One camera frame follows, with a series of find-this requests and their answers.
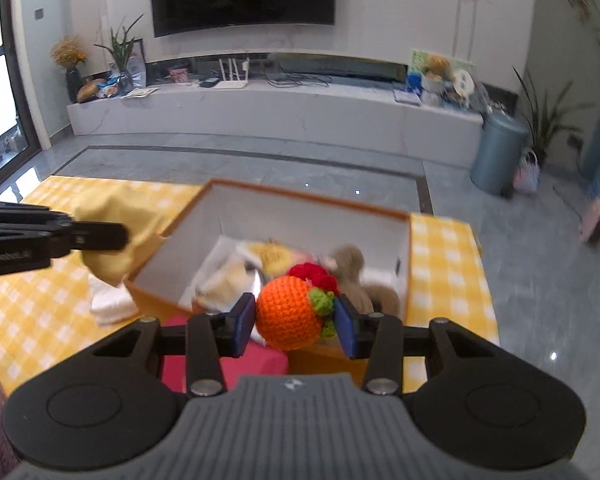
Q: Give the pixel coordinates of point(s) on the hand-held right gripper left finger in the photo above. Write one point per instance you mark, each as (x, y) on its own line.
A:
(243, 325)

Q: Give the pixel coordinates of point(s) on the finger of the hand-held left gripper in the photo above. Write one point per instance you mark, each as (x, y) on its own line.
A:
(102, 237)

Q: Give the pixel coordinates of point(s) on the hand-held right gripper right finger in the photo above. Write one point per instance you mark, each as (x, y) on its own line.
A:
(346, 327)

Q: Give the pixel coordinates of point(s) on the orange crocheted fruit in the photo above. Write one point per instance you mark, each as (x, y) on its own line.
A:
(285, 315)

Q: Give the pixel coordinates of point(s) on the yellow cloth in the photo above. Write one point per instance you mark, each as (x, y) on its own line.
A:
(140, 210)

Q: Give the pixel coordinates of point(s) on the brown plush toy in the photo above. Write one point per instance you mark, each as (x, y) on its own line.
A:
(350, 270)

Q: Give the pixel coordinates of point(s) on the red crocheted strawberry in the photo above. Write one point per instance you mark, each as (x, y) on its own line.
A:
(305, 271)

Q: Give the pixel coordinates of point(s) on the silver snack packet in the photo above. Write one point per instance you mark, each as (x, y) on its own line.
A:
(267, 256)

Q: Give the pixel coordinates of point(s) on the orange cardboard box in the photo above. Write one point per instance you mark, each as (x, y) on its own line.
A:
(280, 215)

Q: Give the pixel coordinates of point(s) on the red box with clear window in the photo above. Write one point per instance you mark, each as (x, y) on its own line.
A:
(260, 360)

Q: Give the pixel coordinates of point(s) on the white cloth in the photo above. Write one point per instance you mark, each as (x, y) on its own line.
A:
(112, 305)

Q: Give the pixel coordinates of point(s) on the yellow checked tablecloth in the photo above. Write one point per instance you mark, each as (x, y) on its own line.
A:
(445, 270)

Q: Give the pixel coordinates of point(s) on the vase with yellow flowers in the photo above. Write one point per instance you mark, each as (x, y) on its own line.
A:
(69, 60)

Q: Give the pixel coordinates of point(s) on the potted aloe plant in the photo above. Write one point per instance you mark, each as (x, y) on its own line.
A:
(121, 47)

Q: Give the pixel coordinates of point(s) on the white router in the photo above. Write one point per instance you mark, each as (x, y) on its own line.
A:
(231, 82)

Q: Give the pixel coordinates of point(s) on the white tv stand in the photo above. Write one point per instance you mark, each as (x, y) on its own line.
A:
(280, 115)

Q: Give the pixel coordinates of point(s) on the grey trash can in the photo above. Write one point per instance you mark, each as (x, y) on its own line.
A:
(497, 155)

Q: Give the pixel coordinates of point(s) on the pink woven basket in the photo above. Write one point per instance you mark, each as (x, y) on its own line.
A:
(526, 175)

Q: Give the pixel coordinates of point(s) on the blue book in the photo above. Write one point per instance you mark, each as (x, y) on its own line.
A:
(407, 97)

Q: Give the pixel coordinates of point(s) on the white round plush toy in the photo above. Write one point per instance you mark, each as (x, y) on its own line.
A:
(464, 84)

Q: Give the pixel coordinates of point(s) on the small teddy bear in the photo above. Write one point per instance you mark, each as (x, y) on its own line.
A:
(436, 67)

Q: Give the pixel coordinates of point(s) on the green picture card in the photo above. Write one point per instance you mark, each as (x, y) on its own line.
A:
(419, 60)

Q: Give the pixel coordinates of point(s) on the tall leafy potted plant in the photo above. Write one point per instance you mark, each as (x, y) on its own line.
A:
(547, 115)

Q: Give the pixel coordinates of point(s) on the picture frame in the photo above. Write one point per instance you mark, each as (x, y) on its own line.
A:
(137, 67)

